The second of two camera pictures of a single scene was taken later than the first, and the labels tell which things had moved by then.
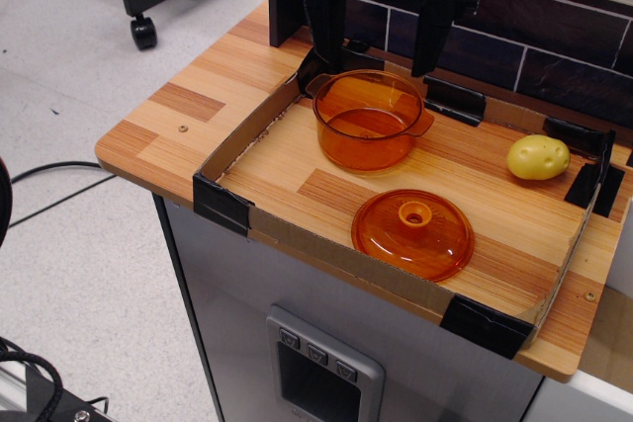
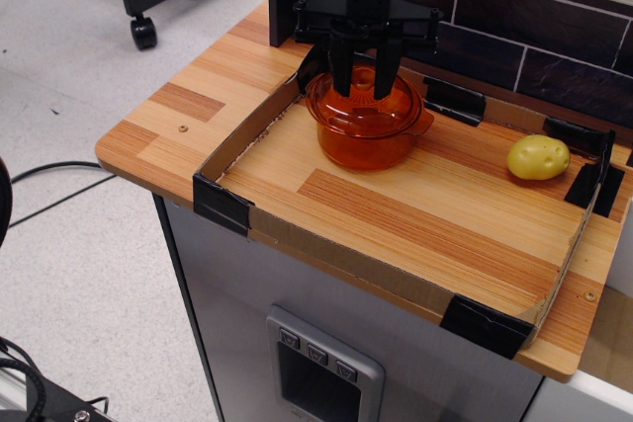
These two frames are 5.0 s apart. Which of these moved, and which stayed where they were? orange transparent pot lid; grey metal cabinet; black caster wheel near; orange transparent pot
Moved: orange transparent pot lid
Stayed: grey metal cabinet; orange transparent pot; black caster wheel near
